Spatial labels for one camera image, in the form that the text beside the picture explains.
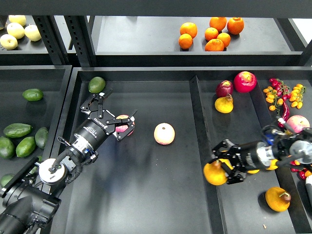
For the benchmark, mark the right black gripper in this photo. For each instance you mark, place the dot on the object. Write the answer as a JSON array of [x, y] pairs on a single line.
[[255, 155]]

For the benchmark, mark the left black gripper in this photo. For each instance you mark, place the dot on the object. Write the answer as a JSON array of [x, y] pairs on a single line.
[[101, 123]]

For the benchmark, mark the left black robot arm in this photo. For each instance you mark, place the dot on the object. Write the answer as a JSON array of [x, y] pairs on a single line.
[[31, 197]]

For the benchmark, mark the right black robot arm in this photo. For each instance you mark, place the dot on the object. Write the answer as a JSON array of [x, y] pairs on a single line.
[[285, 147]]

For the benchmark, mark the yellow pear right tray left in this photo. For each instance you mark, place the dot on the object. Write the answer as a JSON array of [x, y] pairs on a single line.
[[227, 162]]

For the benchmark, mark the yellow pear tray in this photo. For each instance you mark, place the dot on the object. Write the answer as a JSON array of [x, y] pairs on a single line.
[[227, 162], [277, 199], [253, 171]]

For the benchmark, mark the yellow pear right tray middle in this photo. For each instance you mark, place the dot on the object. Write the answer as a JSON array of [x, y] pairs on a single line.
[[253, 171]]

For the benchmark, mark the green avocado at tray corner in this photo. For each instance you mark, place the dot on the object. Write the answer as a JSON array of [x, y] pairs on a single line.
[[96, 85]]

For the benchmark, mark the yellow pear under wrist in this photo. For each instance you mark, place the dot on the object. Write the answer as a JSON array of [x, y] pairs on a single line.
[[273, 165]]

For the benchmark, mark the yellow pear right tray bottom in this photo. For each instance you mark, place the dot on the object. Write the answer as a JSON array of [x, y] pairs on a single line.
[[277, 199]]

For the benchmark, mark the green avocado upper left tray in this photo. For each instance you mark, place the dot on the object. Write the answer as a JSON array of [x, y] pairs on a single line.
[[33, 94]]

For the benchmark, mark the light green avocado left tray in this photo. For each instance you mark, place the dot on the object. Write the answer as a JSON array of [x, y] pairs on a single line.
[[26, 147]]

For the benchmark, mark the dark avocado at left edge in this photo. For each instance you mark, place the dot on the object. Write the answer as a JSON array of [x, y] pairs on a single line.
[[7, 148]]

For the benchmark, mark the pale yellow pear right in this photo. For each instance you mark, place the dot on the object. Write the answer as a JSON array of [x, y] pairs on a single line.
[[32, 33]]

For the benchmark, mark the pink red apple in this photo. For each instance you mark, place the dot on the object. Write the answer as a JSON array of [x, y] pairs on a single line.
[[121, 128]]

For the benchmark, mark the black tray divider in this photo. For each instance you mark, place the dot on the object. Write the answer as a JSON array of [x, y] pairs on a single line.
[[214, 205]]

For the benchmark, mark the pale pink apple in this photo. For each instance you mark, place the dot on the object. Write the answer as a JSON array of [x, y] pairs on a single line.
[[164, 134]]

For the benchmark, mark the black left tray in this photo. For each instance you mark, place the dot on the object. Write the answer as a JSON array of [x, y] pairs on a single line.
[[14, 108]]

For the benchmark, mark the black tray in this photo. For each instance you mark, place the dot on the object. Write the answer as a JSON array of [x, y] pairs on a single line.
[[138, 186], [14, 108]]

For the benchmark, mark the mixed cherry tomato bunch lower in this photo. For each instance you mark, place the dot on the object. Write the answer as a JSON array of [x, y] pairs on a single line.
[[302, 170]]

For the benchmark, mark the red chili pepper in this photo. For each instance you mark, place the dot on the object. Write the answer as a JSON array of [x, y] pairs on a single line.
[[285, 115]]

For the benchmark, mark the dark red small apple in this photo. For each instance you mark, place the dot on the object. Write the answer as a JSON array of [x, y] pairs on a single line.
[[224, 88]]

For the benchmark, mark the black centre tray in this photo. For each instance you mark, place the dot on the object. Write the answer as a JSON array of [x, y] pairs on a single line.
[[138, 186]]

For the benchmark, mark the pink apple right tray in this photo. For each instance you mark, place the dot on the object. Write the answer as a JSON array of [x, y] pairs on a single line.
[[298, 122]]

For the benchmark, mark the black upper shelf right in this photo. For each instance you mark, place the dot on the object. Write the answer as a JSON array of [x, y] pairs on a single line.
[[124, 41]]

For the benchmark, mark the orange cherry tomato bunch left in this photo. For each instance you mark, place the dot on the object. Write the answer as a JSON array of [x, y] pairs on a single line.
[[274, 99]]

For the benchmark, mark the orange cherry tomato bunch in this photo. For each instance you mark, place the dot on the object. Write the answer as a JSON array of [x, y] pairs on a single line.
[[274, 99], [297, 94]]

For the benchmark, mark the big red apple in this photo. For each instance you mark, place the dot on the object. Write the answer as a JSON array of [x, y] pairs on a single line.
[[245, 82]]

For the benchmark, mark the red cherry tomato bunch top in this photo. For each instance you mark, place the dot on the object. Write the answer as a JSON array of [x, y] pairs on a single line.
[[280, 89]]

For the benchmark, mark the orange cherry tomato bunch right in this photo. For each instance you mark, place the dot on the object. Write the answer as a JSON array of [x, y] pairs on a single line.
[[297, 94]]

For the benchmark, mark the orange lower left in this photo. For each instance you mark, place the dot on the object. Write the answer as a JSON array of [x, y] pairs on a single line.
[[185, 41]]

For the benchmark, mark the orange front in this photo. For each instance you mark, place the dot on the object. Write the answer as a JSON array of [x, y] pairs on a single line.
[[214, 45]]

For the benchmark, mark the dark avocado by tray wall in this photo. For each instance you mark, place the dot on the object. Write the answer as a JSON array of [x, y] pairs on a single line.
[[41, 137]]

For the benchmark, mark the black perforated shelf post right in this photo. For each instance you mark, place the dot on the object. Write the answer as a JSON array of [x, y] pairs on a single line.
[[81, 38]]

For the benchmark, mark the black perforated shelf post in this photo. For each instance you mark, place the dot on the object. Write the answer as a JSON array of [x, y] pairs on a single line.
[[52, 39], [81, 38]]

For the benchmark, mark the black perforated shelf post left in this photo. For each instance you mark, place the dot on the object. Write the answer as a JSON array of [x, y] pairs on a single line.
[[52, 39]]

